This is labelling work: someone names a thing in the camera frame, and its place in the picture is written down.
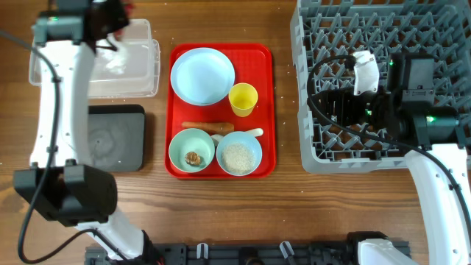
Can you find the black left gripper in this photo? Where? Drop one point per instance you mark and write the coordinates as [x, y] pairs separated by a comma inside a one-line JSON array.
[[121, 19]]

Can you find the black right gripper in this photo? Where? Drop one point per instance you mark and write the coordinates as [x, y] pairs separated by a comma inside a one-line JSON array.
[[342, 98]]

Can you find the yellow plastic cup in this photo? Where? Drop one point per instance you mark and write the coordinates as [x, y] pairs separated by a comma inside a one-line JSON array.
[[243, 98]]

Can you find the light blue bowl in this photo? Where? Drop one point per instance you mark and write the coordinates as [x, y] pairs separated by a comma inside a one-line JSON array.
[[243, 138]]

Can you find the white rice grains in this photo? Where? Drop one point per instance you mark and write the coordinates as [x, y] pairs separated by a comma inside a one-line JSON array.
[[238, 159]]

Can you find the orange carrot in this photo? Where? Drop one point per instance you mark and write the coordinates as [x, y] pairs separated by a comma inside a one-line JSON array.
[[221, 128]]

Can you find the brown walnut food scrap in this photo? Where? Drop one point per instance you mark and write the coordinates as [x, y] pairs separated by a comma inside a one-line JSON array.
[[193, 159]]

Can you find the red snack wrapper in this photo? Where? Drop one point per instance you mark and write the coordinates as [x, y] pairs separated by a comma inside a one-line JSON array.
[[121, 35]]

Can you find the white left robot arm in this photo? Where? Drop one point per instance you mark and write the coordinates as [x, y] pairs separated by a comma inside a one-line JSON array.
[[61, 183]]

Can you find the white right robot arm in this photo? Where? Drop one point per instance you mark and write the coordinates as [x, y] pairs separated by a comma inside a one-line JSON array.
[[432, 137]]

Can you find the clear plastic waste bin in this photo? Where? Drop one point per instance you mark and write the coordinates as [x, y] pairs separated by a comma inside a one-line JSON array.
[[126, 68]]

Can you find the black waste tray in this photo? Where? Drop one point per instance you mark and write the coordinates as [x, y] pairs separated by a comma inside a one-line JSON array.
[[116, 136]]

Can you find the grey dishwasher rack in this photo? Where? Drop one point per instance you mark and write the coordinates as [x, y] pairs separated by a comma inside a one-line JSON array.
[[321, 29]]

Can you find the white plastic spoon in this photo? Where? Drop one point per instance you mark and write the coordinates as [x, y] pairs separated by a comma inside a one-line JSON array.
[[254, 132]]

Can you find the large light blue plate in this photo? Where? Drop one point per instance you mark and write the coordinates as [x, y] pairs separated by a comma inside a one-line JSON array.
[[202, 76]]

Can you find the mint green bowl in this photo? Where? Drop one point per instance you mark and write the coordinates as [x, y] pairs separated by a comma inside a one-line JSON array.
[[191, 140]]

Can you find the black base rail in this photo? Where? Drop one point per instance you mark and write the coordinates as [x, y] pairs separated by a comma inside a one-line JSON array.
[[332, 252]]

